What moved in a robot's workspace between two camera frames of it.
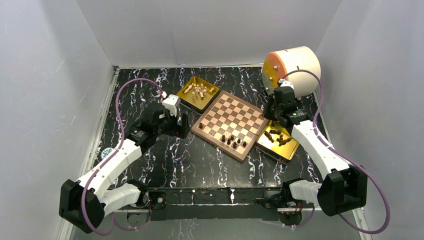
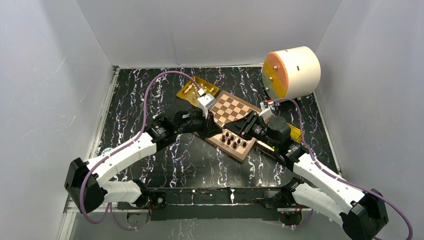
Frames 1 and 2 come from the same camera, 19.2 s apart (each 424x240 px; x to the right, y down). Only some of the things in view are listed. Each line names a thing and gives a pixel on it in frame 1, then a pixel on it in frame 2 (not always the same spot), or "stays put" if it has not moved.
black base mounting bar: (209, 203) stays put
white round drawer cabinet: (279, 63) stays put
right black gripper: (266, 113) to (244, 125)
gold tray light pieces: (198, 94) stays put
